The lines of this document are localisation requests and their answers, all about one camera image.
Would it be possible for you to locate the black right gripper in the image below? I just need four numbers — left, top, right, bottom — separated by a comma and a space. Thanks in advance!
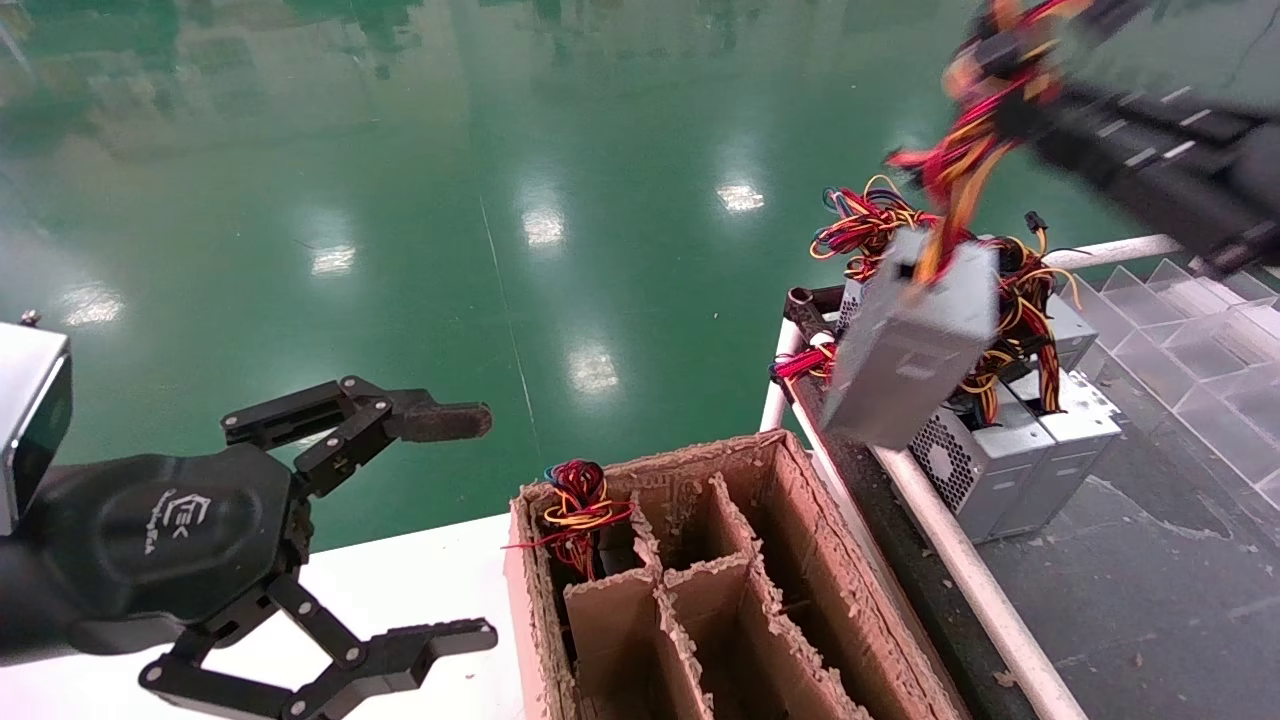
1025, 0, 1280, 276

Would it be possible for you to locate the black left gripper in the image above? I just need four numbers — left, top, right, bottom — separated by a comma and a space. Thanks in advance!
25, 445, 499, 720

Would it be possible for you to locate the left gripper finger brownish pad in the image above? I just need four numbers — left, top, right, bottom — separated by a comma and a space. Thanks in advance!
220, 376, 494, 499

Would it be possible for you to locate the power supply with colourful wires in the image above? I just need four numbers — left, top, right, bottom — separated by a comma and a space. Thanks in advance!
503, 460, 637, 583
818, 0, 1096, 451

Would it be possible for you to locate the clear acrylic divider tray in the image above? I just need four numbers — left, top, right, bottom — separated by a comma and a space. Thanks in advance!
1075, 258, 1280, 511

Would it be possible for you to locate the white pipe leg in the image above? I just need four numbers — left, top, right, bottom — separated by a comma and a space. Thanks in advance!
760, 320, 801, 433

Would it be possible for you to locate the brown cardboard box with dividers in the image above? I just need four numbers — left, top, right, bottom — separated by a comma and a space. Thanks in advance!
503, 430, 973, 720

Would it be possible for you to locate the black pipe joint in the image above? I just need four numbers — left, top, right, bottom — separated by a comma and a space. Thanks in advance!
785, 286, 846, 346

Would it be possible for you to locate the red yellow wire bundle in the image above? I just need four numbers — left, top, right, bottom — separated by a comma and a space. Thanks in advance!
808, 176, 946, 286
985, 210, 1083, 416
955, 340, 1006, 426

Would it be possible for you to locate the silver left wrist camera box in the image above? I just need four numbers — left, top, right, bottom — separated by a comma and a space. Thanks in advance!
0, 318, 73, 536

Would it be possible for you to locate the long white pipe rail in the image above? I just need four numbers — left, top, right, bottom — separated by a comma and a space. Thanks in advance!
815, 335, 1089, 720

